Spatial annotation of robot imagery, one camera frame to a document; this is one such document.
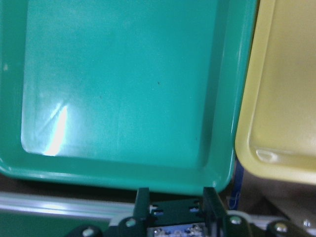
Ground green plastic tray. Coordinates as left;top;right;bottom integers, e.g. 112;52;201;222
0;0;258;195

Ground green conveyor belt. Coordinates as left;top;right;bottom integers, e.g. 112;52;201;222
0;192;134;237

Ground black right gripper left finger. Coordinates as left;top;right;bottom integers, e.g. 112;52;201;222
108;188;150;237

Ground yellow plastic tray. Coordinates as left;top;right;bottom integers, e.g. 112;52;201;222
235;0;316;185

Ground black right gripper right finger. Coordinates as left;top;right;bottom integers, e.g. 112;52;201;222
202;187;252;237

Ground green push button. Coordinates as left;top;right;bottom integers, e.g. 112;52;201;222
147;198;207;237

